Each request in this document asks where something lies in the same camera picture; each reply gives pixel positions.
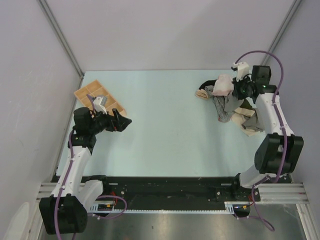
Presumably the white slotted cable duct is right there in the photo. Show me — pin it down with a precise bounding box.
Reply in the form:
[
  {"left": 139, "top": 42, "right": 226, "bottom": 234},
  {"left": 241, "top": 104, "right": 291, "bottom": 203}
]
[{"left": 89, "top": 202, "right": 253, "bottom": 215}]

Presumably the beige rolled garment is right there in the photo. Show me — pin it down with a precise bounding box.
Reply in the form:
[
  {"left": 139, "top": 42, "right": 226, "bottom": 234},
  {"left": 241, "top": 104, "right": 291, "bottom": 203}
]
[{"left": 195, "top": 89, "right": 209, "bottom": 100}]

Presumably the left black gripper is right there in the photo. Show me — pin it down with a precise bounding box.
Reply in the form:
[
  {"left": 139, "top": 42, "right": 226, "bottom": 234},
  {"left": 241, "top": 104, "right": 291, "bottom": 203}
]
[{"left": 89, "top": 107, "right": 131, "bottom": 135}]

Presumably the dark olive garment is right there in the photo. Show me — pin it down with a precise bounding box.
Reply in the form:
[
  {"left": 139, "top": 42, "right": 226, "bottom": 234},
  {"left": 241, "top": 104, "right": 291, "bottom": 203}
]
[{"left": 240, "top": 99, "right": 253, "bottom": 110}]

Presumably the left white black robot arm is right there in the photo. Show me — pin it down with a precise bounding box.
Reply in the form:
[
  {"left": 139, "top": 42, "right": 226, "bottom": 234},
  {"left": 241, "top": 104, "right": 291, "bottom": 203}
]
[{"left": 39, "top": 107, "right": 132, "bottom": 239}]

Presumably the grey underwear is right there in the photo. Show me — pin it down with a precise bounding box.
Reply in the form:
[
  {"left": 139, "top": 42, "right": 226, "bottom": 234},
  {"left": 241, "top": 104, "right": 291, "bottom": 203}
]
[{"left": 224, "top": 93, "right": 244, "bottom": 113}]

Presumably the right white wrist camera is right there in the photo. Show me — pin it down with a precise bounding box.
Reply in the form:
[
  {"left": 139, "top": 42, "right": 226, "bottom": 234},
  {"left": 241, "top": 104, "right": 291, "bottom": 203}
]
[{"left": 231, "top": 61, "right": 250, "bottom": 82}]

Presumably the black garment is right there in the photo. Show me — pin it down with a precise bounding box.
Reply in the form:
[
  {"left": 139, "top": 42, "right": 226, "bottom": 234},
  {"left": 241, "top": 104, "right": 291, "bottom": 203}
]
[{"left": 198, "top": 79, "right": 217, "bottom": 90}]

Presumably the wooden compartment tray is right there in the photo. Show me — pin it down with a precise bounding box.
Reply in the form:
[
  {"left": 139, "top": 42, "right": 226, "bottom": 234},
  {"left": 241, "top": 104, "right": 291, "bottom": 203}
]
[{"left": 74, "top": 80, "right": 127, "bottom": 117}]

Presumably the cream beige garment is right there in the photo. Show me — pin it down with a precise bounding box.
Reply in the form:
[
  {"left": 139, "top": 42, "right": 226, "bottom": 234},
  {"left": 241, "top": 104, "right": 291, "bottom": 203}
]
[{"left": 231, "top": 107, "right": 265, "bottom": 137}]

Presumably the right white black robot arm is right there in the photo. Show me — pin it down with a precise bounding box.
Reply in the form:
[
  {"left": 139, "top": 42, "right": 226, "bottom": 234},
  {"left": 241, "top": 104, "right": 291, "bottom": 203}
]
[{"left": 230, "top": 62, "right": 304, "bottom": 201}]

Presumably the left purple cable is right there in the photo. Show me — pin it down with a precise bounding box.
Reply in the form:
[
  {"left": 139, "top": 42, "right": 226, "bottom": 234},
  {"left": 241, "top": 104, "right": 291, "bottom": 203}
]
[{"left": 54, "top": 94, "right": 128, "bottom": 240}]

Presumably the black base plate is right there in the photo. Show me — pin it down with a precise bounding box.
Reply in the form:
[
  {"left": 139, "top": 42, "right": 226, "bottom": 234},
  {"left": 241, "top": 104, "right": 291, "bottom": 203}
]
[{"left": 50, "top": 174, "right": 293, "bottom": 203}]

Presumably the pink white garment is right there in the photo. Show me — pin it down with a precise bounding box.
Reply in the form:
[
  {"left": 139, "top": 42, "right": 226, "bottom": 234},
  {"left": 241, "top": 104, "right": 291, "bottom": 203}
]
[{"left": 212, "top": 74, "right": 234, "bottom": 97}]

